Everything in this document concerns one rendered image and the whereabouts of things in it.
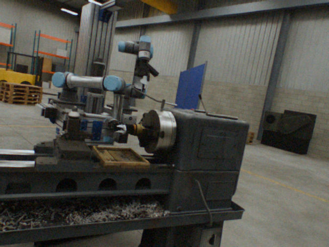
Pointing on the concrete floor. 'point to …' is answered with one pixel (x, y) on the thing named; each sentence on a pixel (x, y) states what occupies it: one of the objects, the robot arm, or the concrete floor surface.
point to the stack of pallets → (23, 96)
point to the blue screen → (190, 87)
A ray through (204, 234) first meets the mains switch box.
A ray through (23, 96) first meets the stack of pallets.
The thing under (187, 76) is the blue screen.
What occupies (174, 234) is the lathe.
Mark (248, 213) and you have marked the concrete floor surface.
